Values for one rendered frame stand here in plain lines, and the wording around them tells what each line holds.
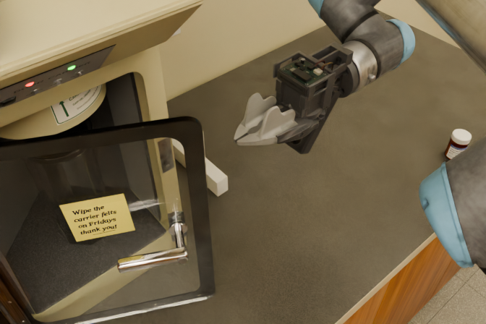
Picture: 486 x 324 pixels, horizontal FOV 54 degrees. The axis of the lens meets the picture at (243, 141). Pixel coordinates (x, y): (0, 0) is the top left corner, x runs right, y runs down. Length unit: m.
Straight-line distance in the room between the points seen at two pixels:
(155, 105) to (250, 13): 0.73
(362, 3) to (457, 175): 0.34
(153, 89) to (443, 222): 0.41
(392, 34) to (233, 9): 0.62
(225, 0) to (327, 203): 0.60
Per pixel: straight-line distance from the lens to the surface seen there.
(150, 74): 0.66
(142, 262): 0.63
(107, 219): 0.63
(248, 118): 0.66
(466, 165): 0.60
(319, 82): 0.65
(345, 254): 0.96
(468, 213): 0.59
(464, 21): 0.69
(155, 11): 0.48
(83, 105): 0.66
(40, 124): 0.65
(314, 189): 1.05
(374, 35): 0.79
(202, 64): 1.34
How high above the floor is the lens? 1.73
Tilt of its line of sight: 44 degrees down
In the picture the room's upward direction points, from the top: straight up
